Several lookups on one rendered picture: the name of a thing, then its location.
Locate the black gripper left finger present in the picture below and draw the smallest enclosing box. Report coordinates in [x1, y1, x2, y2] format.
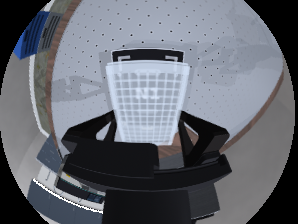
[65, 110, 117, 141]

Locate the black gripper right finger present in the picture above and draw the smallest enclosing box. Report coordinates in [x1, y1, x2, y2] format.
[178, 110, 230, 167]

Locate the white multiwell plate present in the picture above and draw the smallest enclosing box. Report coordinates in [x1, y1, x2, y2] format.
[106, 60, 190, 146]

